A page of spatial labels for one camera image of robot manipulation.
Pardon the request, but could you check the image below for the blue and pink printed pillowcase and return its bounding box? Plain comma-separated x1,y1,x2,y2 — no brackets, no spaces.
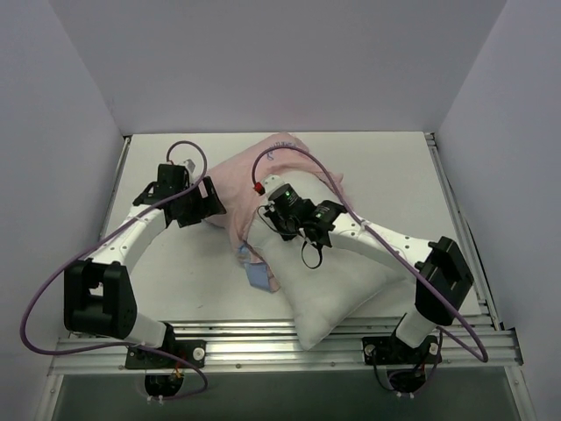
207,132,337,293

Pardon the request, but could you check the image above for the white pillow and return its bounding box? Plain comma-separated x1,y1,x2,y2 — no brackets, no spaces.
241,168,408,352

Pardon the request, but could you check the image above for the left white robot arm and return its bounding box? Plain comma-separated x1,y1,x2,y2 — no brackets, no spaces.
64,164,226,367

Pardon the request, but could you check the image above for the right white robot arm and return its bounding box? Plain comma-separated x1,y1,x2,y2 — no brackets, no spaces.
254,178,473,362

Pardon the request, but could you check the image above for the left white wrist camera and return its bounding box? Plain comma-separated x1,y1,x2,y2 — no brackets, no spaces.
179,159,196,175

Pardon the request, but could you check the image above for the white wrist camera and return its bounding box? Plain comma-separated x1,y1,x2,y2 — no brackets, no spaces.
253,175,285,196
179,159,196,175

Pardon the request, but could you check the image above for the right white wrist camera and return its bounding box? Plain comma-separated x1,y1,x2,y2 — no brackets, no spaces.
253,175,285,196

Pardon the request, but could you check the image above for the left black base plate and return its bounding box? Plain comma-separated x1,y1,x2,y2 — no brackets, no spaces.
124,339,206,370

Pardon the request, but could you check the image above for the right aluminium side rail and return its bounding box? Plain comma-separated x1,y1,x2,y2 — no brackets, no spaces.
423,132,505,330

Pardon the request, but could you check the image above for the aluminium front rail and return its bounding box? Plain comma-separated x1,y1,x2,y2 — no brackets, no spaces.
49,315,523,375

